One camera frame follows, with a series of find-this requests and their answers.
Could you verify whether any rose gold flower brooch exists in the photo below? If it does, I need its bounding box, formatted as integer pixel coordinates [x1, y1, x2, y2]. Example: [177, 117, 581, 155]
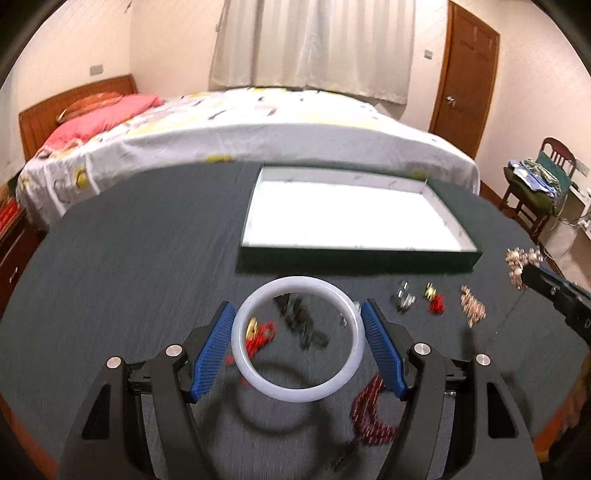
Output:
[460, 285, 487, 328]

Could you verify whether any green tray white lining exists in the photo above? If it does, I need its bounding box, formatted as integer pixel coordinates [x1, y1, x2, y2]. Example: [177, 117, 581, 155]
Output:
[239, 166, 483, 275]

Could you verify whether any dark grey tablecloth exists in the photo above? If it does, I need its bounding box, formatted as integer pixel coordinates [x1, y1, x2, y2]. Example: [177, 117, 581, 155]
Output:
[1, 163, 588, 479]

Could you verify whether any bed with patterned sheet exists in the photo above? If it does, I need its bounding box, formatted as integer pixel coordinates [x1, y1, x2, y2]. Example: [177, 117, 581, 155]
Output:
[16, 88, 481, 230]

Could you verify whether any pile of clothes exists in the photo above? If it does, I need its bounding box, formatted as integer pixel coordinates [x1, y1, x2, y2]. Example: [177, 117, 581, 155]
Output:
[504, 151, 573, 214]

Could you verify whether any red knot gold charm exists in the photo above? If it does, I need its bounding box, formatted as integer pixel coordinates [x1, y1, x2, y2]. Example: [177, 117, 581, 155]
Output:
[424, 283, 446, 315]
[245, 317, 276, 359]

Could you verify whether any white jade bangle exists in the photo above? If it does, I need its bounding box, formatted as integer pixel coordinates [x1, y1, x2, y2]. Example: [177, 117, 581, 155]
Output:
[230, 276, 365, 403]

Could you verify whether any pink flower tassel brooch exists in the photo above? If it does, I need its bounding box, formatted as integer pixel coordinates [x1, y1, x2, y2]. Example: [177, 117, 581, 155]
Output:
[505, 248, 544, 290]

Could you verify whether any wooden headboard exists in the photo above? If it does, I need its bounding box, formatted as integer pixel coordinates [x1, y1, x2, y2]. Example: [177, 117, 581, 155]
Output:
[18, 74, 138, 162]

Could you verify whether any dark red bead bracelet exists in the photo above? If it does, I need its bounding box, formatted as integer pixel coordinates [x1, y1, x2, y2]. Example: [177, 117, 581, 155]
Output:
[349, 373, 400, 446]

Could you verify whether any orange brown pillow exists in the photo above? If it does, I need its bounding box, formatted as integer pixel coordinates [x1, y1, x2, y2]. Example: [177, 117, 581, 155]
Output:
[56, 92, 123, 125]

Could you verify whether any silver pearl ring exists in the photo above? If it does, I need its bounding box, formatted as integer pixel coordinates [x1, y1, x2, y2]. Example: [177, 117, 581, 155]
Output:
[390, 280, 417, 313]

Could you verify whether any white side desk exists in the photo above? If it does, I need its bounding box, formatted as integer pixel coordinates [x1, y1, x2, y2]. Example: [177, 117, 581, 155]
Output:
[565, 185, 590, 233]

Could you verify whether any wall socket above headboard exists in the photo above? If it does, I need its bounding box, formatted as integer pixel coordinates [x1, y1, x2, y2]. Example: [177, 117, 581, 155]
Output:
[89, 65, 103, 76]

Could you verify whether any brown wooden door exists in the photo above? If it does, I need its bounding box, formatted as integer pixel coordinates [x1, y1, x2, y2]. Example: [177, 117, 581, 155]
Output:
[429, 1, 500, 158]

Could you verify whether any wooden chair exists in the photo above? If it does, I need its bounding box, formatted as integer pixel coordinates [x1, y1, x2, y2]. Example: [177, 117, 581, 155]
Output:
[499, 137, 576, 242]

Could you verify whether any white grey curtain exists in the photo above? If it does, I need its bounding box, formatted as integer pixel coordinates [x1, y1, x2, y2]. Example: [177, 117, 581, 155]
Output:
[209, 0, 416, 105]

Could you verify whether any dark wooden nightstand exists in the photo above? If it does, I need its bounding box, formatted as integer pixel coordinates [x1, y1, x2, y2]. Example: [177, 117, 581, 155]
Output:
[0, 208, 45, 314]

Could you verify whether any black bead tassel strand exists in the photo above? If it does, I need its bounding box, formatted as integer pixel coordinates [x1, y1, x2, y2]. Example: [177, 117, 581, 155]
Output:
[273, 293, 329, 351]

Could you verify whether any red gift box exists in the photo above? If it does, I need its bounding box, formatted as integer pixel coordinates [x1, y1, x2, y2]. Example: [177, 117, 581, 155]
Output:
[0, 197, 24, 240]

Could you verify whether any pink folded quilt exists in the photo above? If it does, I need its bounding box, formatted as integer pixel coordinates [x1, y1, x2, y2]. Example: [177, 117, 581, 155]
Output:
[38, 94, 163, 152]

